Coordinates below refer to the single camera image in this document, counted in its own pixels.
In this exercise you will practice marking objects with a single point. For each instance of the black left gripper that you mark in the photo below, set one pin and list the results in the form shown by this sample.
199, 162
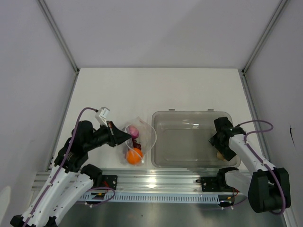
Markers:
116, 135

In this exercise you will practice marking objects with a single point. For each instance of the purple donut toy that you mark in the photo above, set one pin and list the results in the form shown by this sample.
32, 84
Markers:
133, 131

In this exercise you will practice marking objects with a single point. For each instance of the red grape bunch toy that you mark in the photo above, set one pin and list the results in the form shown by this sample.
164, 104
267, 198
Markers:
136, 144

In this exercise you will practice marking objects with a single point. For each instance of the clear zip top bag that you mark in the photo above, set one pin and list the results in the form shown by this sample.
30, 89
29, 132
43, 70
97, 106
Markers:
147, 139

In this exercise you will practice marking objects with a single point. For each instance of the orange fruit toy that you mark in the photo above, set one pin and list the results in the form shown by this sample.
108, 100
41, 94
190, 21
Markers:
134, 156

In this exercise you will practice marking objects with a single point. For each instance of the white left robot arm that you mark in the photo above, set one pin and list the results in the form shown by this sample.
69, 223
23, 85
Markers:
70, 177

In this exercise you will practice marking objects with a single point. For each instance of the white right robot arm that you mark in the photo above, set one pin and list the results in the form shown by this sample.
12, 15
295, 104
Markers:
266, 187

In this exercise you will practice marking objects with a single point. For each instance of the clear plastic food container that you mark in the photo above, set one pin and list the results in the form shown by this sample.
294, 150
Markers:
183, 140

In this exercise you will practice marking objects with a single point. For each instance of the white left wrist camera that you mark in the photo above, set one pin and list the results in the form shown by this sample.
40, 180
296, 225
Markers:
101, 116

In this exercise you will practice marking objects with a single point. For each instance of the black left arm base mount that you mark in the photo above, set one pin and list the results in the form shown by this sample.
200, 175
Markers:
109, 181

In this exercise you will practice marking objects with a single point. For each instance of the white slotted cable duct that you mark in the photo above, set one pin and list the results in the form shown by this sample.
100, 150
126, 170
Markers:
166, 198

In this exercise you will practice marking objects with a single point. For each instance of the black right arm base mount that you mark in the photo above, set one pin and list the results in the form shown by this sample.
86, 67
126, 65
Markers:
213, 184

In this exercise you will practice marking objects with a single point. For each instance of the left aluminium frame post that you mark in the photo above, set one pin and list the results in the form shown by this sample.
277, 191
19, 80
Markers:
57, 34

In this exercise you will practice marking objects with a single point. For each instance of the aluminium frame post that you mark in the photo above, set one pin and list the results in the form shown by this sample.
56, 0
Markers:
57, 34
282, 5

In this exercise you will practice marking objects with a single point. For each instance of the right aluminium frame post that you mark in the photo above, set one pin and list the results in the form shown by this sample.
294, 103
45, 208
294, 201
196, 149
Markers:
282, 5

